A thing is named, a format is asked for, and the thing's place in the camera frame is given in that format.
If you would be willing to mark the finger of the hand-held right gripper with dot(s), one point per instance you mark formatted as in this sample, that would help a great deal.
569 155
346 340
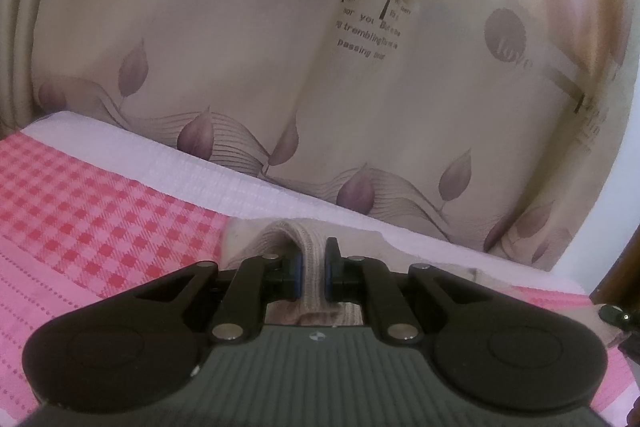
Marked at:
617 315

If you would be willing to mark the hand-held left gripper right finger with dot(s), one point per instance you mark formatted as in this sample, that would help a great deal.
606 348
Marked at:
330 279

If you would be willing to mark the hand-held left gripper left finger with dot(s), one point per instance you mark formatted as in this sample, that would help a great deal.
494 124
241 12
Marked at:
295 279

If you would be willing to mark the beige knit pants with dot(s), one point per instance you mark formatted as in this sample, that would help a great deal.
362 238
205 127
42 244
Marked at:
311 247

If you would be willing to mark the pink checked blanket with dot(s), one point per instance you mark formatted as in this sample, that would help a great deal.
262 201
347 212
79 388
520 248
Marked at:
100 217

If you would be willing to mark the beige leaf print curtain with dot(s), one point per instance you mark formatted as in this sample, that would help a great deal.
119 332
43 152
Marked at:
250 57

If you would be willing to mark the brown wooden door frame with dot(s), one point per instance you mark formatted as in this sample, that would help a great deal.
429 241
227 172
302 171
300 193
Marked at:
622 282

